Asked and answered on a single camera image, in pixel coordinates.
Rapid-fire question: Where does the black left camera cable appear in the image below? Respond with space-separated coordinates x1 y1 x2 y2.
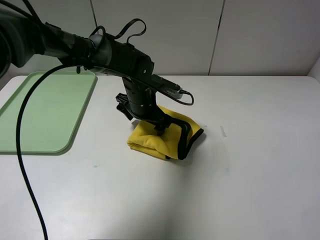
0 0 195 240

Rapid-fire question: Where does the light green plastic tray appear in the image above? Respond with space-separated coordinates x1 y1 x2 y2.
0 71 97 155

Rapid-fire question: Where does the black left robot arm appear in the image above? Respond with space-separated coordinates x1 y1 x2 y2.
0 0 191 131

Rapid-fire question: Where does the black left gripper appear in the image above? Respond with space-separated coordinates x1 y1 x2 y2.
115 77 192 132

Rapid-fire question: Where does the yellow towel with black trim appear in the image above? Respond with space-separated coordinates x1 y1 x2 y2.
127 106 204 160

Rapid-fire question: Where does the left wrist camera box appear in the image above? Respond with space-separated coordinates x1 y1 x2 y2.
150 74 183 100

